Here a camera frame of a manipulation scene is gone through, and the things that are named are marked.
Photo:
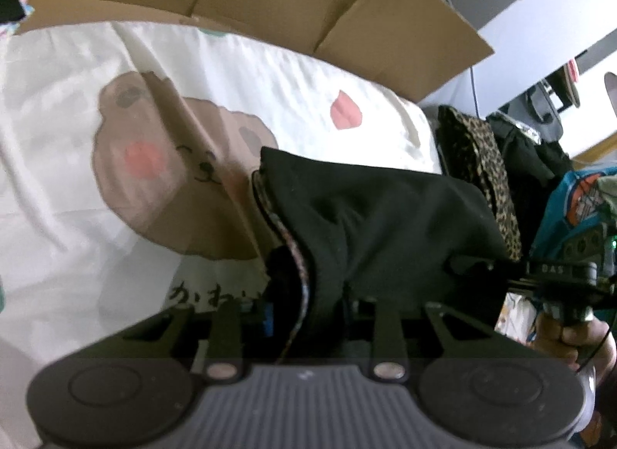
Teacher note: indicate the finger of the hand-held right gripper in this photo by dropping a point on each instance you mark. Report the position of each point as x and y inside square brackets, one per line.
[518, 269]

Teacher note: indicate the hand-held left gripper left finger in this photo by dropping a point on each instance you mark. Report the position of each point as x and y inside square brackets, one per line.
[267, 321]

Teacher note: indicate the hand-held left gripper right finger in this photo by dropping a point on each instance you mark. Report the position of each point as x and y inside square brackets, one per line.
[385, 328]

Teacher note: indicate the black bear-print shorts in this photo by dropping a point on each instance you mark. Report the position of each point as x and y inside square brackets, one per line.
[385, 217]

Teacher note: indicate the person's right forearm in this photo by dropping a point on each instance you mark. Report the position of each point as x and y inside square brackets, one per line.
[595, 425]

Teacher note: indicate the person's right hand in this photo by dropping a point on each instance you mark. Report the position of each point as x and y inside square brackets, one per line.
[583, 340]

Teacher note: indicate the teal printed garment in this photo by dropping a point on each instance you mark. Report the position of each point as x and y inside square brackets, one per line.
[564, 217]

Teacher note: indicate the pale green garment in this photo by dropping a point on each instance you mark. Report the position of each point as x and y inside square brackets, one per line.
[608, 193]

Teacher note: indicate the black garment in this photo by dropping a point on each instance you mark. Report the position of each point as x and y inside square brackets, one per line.
[525, 155]

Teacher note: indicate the leopard print garment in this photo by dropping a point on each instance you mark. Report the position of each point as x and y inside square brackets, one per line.
[487, 155]

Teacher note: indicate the black chair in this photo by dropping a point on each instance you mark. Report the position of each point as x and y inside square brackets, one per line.
[547, 102]

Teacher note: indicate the cream bear-print blanket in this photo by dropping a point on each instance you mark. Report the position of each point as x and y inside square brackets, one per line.
[72, 188]

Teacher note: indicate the black cloth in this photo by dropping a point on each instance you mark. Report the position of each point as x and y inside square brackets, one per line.
[9, 3]

